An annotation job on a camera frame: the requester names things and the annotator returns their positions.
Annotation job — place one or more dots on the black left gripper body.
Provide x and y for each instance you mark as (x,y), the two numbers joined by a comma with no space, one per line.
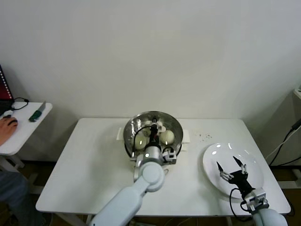
(154,140)

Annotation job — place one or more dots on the pale right robot arm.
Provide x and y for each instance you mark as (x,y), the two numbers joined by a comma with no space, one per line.
(270,216)

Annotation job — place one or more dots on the right wrist camera unit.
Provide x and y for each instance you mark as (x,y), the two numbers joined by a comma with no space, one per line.
(256,200)

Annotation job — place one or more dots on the white side table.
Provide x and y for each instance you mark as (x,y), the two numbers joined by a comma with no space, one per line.
(28,131)

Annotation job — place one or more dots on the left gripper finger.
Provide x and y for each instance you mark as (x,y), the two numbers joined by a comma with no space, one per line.
(154,128)

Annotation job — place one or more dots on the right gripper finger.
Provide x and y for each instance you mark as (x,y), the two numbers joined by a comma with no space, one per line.
(238,161)
(220,167)

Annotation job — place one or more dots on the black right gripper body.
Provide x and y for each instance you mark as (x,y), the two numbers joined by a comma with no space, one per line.
(241,182)

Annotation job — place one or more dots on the stainless steel steamer basket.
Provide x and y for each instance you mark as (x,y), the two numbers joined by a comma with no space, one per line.
(121,136)

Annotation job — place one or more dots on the white steamed baozi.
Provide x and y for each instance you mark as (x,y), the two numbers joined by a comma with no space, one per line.
(148,123)
(141,142)
(167,137)

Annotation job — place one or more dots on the pale left robot arm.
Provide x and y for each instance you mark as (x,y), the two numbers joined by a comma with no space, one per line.
(150,176)

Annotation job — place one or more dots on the white round plate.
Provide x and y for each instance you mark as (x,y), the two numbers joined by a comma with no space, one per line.
(209,155)

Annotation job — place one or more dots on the round glass lid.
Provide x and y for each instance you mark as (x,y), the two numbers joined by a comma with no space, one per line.
(174,127)

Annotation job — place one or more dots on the scattered dark crumbs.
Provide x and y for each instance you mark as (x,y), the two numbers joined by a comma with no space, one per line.
(208,135)

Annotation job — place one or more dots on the black laptop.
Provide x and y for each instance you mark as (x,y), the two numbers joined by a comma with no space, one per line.
(3,94)

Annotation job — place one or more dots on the person's bare hand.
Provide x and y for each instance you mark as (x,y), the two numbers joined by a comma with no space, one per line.
(6,131)

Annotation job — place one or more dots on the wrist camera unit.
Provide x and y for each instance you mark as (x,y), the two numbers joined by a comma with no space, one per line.
(170,156)
(256,200)

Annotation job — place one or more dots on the left wrist camera unit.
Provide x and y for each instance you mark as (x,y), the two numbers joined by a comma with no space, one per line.
(170,156)

